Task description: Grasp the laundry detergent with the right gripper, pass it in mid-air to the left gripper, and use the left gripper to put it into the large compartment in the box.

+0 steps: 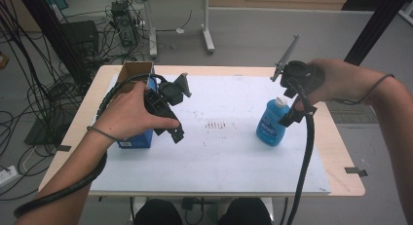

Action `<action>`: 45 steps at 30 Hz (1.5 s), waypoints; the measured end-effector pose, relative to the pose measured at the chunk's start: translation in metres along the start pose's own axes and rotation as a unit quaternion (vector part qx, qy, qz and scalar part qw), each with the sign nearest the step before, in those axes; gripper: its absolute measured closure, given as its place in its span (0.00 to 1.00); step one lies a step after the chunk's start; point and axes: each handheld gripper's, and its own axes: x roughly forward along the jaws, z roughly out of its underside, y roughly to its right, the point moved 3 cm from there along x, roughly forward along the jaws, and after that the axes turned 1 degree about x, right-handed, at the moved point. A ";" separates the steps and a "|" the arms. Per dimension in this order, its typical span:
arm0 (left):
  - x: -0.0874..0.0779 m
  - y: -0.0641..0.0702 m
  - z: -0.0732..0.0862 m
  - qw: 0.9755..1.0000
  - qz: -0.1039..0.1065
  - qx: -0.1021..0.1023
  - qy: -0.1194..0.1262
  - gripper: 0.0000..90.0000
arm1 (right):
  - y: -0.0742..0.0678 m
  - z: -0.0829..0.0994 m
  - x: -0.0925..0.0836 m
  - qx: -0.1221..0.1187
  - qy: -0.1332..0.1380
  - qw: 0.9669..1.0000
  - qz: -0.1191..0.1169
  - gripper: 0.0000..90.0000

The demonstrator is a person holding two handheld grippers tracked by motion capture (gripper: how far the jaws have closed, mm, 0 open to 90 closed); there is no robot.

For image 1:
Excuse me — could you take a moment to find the grey wristband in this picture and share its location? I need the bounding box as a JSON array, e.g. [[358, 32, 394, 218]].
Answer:
[[334, 73, 395, 106], [87, 126, 120, 142]]

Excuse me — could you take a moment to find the black spiral-wrapped left gripper cable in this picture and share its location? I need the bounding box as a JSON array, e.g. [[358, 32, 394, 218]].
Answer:
[[13, 72, 169, 219]]

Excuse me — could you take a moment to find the brown cardboard piece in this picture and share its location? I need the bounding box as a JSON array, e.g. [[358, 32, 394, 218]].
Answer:
[[0, 51, 10, 70]]

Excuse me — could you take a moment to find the blue bottle with white cap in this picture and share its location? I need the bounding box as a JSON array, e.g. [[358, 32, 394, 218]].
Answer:
[[255, 94, 290, 147]]

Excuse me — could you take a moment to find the black spiral-wrapped gripper cable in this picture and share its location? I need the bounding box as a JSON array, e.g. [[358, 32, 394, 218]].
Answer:
[[13, 72, 169, 219], [285, 77, 316, 225]]

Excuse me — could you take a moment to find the tangle of black floor cables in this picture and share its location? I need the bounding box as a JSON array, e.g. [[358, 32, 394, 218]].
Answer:
[[0, 0, 98, 200]]

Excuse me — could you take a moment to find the black adapter under table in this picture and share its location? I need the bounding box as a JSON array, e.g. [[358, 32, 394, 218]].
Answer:
[[181, 197, 204, 210]]

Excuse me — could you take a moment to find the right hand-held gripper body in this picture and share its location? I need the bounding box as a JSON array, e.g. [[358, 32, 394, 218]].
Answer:
[[270, 34, 325, 101]]

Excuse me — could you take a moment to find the person's left leg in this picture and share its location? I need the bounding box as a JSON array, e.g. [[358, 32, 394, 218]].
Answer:
[[133, 199, 183, 225]]

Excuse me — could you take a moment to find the person's leg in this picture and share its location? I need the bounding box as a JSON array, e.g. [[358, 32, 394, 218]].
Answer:
[[217, 198, 272, 225], [133, 199, 183, 225]]

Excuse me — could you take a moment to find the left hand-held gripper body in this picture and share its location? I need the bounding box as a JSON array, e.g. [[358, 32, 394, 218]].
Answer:
[[143, 72, 193, 122]]

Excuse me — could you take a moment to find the person's left hand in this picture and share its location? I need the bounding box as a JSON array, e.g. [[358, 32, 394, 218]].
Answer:
[[92, 81, 180, 141]]

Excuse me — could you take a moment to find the grey left wristband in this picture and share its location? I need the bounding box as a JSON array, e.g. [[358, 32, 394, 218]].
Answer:
[[87, 126, 120, 142]]

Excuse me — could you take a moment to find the white power strip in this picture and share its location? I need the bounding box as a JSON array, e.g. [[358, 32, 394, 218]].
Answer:
[[0, 165, 18, 187]]

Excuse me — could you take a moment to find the black spiral-wrapped right gripper cable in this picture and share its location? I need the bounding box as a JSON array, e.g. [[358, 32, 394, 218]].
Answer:
[[285, 77, 316, 225]]

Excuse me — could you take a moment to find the black floor plate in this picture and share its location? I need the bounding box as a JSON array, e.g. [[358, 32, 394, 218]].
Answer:
[[23, 116, 77, 146]]

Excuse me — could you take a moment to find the black computer tower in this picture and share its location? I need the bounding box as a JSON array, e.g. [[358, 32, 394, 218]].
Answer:
[[111, 0, 139, 48]]

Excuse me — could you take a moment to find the grey right wristband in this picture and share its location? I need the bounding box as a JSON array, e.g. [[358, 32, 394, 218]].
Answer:
[[334, 73, 395, 106]]

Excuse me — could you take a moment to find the black metal pole with base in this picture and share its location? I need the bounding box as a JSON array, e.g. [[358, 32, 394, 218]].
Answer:
[[344, 0, 412, 66]]

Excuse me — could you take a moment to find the blue cardboard box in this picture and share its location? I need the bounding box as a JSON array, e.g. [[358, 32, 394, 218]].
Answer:
[[116, 60, 155, 149]]

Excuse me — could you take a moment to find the white desk with metal legs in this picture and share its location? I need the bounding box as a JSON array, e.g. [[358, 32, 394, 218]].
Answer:
[[124, 0, 243, 58]]

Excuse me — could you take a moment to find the black equipment case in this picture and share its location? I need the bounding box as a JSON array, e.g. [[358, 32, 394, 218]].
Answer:
[[59, 19, 100, 58]]

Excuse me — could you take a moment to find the person's right leg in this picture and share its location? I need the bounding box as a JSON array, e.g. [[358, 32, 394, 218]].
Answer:
[[217, 198, 272, 225]]

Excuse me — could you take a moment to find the grey patterned floor mat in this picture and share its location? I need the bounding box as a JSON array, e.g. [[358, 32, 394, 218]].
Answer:
[[325, 101, 379, 124]]

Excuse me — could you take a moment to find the person's right hand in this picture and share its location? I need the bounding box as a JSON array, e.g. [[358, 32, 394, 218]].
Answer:
[[293, 57, 374, 112]]

